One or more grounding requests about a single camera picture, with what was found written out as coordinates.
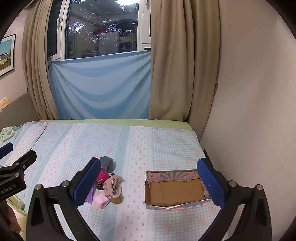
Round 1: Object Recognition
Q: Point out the beige pink sock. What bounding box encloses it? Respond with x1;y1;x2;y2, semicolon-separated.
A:
102;174;123;197

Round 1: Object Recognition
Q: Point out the crumpled pale green cloth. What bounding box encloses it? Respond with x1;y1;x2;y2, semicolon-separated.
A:
0;125;24;142

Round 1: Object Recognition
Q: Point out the pink patterned cardboard box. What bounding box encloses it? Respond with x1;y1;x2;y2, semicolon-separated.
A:
144;169;212;210

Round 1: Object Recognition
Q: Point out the light blue hanging cloth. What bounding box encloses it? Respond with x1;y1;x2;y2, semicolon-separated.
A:
49;50;152;120

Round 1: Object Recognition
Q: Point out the grey sock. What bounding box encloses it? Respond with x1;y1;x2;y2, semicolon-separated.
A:
99;156;117;173

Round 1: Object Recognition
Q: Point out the framed wall picture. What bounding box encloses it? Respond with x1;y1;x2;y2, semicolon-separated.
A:
0;34;16;77

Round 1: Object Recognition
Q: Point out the beige curtain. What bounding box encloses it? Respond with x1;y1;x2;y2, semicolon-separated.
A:
22;0;70;121
148;0;221;123

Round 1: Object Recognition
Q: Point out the pale green bed sheet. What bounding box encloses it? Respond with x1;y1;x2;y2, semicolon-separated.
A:
37;119;193;131

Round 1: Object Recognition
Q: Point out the purple cloth item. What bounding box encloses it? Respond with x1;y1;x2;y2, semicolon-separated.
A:
85;186;95;204

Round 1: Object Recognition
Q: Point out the magenta sock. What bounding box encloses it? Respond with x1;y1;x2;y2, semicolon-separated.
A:
96;168;110;183

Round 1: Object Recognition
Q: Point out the orange brown sock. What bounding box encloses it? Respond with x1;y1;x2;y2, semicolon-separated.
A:
110;184;124;204

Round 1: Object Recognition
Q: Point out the white framed window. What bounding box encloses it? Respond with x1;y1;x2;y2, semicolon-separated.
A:
47;0;152;61

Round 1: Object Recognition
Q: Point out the beige headboard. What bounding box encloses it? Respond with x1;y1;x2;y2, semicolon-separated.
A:
0;91;39;130

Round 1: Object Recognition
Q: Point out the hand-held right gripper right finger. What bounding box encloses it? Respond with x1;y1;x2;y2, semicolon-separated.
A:
196;158;272;241

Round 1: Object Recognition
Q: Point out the printed light blue blanket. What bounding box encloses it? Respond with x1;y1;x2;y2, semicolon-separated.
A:
0;122;222;241

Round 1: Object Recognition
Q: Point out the light pink sock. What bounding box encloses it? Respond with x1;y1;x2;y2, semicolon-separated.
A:
94;194;110;209

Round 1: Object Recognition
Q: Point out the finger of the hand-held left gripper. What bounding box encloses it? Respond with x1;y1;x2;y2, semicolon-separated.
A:
0;142;14;160
0;150;37;176

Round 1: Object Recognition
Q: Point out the black patterned sock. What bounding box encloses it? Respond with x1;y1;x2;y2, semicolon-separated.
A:
95;173;115;191

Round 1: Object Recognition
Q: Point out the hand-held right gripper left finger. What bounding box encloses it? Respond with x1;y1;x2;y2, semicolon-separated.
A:
25;157;102;241

